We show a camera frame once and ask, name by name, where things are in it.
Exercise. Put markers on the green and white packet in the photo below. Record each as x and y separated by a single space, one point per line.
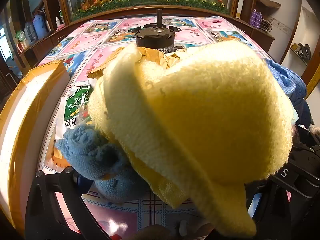
75 105

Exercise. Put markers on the wooden wall shelf slab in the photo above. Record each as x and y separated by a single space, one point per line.
268 3

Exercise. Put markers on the small white bottle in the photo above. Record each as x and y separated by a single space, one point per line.
58 21

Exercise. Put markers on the cardboard box with yellow tape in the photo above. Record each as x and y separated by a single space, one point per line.
32 105

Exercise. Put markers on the black electric motor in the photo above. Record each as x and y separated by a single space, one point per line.
155 40

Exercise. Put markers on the purple bottle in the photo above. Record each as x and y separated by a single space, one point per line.
254 17
259 20

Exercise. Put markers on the green bag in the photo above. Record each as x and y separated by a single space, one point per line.
20 35

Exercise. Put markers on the blue fluffy towel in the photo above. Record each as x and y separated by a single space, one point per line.
87 150

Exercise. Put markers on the blue ribbed cloth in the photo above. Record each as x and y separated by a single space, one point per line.
285 80

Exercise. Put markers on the grey kettle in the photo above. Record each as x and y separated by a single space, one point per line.
28 31

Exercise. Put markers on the wooden display cabinet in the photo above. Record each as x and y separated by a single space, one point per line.
50 5

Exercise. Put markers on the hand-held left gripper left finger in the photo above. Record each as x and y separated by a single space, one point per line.
78 180

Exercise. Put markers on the blue thermos jug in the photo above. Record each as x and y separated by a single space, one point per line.
40 27

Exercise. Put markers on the yellow fluffy towel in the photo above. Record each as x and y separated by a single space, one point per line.
200 105

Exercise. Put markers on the yellow cracker packet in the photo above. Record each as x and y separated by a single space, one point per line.
160 57

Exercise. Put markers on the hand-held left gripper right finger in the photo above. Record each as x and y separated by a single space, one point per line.
256 205

